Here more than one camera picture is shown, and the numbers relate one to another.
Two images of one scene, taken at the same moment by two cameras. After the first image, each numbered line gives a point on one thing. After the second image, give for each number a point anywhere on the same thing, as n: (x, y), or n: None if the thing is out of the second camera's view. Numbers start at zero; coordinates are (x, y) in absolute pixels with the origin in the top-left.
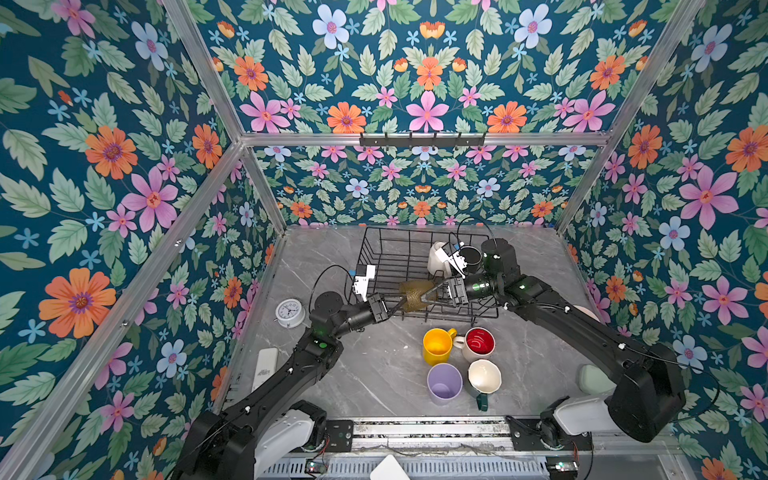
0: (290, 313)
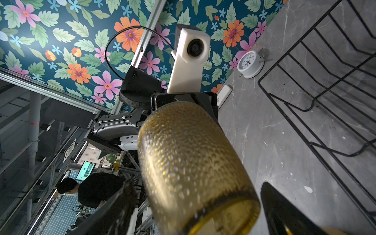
0: (250, 64)
